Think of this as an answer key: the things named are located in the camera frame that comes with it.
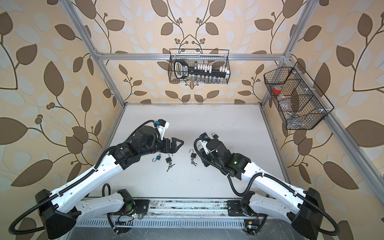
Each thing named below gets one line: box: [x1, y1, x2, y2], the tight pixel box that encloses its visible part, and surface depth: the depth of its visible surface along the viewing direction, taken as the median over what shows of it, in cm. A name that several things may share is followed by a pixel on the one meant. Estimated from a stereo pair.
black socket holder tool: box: [174, 59, 230, 79], surface depth 84 cm
